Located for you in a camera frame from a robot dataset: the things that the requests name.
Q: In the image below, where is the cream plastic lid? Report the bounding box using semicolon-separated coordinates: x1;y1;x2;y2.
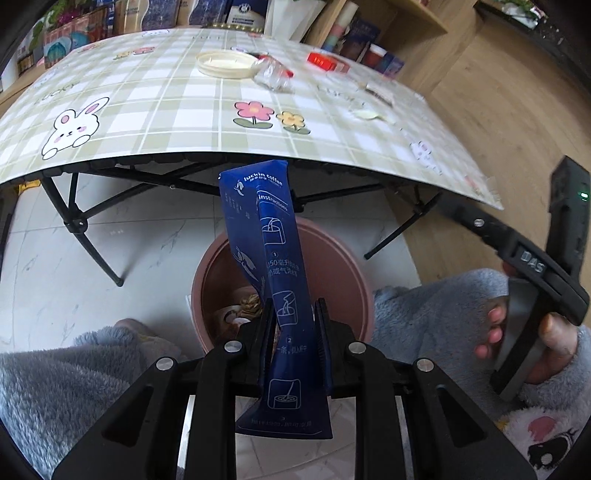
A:
196;51;259;80

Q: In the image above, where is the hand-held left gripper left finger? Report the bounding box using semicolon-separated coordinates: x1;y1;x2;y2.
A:
51;298;278;480

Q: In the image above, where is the person's left foot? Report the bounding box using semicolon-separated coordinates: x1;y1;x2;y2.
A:
113;318;185;358

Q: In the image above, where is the folding table with checked cloth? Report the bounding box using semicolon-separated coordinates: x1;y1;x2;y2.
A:
0;27;506;210

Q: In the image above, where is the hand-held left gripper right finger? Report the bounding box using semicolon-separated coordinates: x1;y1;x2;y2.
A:
314;298;527;480

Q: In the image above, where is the scalloped colourful tin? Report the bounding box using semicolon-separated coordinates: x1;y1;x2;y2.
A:
44;4;114;68

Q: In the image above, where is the gold and blue gift box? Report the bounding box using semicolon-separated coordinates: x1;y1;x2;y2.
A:
115;0;185;28

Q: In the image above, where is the person's leg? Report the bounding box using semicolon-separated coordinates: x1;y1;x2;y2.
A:
0;323;206;480
372;268;514;398

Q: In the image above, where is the black folding table frame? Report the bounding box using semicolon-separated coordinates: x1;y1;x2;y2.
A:
0;152;444;288

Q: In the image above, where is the clear plastic wrapper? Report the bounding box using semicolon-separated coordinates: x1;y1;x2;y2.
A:
253;55;296;94

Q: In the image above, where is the person's right leg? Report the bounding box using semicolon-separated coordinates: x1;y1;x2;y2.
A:
372;268;514;398

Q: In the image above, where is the wooden shelf unit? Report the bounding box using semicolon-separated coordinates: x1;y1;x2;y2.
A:
305;0;478;95

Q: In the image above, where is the blue carton with white label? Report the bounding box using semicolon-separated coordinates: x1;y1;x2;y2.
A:
224;0;269;28

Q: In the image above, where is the blue coffee box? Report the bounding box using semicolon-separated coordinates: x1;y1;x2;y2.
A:
218;159;334;439

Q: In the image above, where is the gold tin tray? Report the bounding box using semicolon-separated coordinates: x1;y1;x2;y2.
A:
203;21;265;34

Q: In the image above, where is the person's right hand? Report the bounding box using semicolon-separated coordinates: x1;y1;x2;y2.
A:
475;264;583;386

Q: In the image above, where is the person's left leg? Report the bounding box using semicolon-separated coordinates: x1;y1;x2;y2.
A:
0;323;206;480

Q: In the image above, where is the small white paper scrap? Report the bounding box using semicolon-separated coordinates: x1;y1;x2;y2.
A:
350;107;398;124

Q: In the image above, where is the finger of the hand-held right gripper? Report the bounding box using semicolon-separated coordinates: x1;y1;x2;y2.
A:
436;195;514;254

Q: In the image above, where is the pink plastic bin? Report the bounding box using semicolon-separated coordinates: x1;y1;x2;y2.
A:
191;218;375;360

